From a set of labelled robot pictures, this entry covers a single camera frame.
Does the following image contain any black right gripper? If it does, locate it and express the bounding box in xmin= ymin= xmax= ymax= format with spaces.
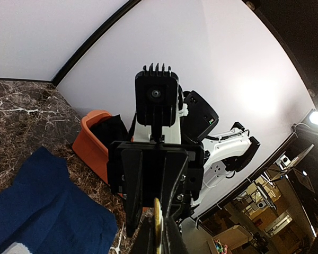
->
xmin=107 ymin=141 xmax=204 ymax=237

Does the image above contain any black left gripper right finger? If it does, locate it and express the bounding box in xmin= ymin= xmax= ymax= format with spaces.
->
xmin=162 ymin=217 xmax=188 ymax=254

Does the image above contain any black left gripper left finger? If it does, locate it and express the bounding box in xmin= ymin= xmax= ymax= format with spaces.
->
xmin=130 ymin=216 xmax=155 ymax=254

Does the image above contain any round gold white brooch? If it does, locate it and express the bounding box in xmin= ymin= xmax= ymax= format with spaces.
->
xmin=153 ymin=197 xmax=163 ymax=254

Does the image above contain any blue printed t-shirt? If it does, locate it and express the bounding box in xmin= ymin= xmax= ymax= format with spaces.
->
xmin=0 ymin=147 xmax=118 ymax=253

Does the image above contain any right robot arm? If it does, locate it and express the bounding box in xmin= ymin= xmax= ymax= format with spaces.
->
xmin=107 ymin=91 xmax=260 ymax=237

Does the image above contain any black garment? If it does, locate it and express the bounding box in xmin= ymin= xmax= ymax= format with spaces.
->
xmin=90 ymin=115 xmax=128 ymax=149

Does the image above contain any orange plastic basket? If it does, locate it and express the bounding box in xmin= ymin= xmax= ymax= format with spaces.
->
xmin=72 ymin=109 xmax=149 ymax=212

